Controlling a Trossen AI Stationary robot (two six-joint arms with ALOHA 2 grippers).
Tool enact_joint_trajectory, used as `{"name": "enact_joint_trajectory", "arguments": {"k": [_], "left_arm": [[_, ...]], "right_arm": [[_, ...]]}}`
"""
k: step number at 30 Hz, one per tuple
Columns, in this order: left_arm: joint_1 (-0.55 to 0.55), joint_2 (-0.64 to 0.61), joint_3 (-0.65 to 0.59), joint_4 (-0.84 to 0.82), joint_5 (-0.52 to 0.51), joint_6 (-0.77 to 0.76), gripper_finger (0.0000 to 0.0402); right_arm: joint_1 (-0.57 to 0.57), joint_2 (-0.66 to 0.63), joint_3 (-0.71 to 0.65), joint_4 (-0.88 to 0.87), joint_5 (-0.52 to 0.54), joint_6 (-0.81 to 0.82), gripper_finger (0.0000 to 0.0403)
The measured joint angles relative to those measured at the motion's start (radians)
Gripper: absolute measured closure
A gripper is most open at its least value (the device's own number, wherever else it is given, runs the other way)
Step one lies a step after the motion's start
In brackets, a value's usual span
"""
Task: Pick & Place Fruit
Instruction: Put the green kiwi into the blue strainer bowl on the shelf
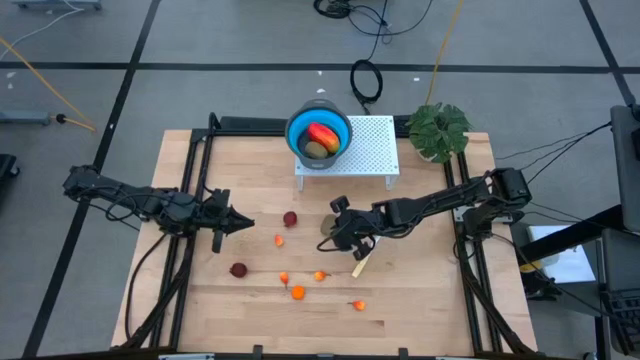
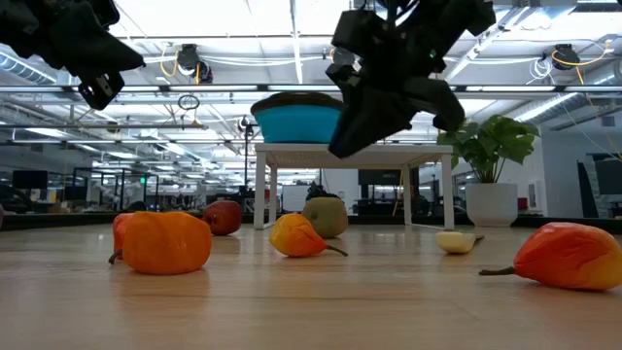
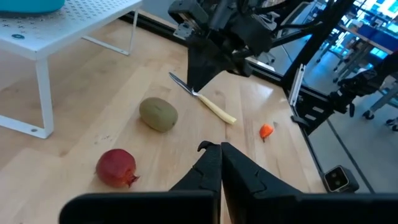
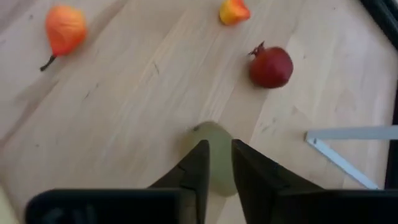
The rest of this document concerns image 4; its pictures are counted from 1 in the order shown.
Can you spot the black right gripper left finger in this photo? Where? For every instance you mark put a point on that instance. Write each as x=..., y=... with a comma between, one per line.
x=196, y=174

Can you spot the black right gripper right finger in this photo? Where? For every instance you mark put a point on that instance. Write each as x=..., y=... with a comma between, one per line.
x=255, y=180

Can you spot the green apple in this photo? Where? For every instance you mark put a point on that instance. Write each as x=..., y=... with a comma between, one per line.
x=220, y=155

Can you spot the dark red pomegranate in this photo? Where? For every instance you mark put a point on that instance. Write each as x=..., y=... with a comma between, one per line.
x=270, y=67

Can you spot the small yellow red fruit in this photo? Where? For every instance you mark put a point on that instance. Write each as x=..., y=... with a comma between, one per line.
x=233, y=12

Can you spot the yellow orange pear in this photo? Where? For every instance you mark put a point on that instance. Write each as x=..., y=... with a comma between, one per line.
x=65, y=31

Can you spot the white perforated metal shelf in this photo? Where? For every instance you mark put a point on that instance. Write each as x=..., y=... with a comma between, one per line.
x=342, y=132

